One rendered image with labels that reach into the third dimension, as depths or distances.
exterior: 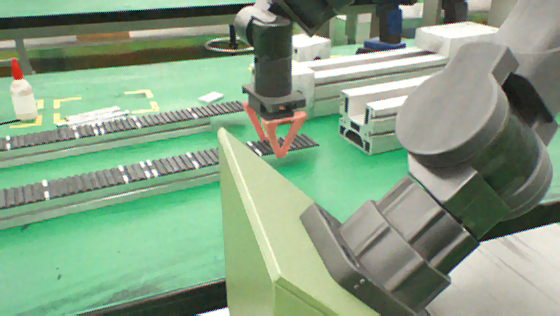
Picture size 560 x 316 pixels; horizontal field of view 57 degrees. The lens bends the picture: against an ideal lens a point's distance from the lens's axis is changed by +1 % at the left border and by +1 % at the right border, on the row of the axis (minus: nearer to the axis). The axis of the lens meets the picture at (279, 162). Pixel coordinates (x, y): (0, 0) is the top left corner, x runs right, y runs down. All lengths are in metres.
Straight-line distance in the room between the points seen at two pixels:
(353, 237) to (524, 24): 0.21
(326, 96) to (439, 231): 0.67
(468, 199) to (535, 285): 1.24
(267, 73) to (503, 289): 1.02
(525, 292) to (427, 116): 1.22
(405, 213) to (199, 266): 0.30
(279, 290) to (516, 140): 0.20
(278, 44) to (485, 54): 0.39
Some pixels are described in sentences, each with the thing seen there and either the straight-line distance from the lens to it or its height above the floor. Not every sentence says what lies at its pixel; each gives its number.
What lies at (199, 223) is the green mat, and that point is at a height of 0.78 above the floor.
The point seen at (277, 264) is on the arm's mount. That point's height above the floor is 0.98.
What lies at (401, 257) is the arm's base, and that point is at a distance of 0.36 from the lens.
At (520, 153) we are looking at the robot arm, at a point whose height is 1.00.
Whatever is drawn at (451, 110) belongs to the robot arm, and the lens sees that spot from 0.37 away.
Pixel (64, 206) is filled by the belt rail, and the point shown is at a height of 0.79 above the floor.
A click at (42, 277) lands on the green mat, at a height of 0.78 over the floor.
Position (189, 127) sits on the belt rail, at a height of 0.79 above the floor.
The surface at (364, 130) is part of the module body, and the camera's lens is 0.86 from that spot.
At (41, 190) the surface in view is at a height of 0.81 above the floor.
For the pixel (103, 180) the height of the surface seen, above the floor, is 0.81.
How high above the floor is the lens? 1.15
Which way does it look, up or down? 27 degrees down
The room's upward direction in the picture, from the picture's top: straight up
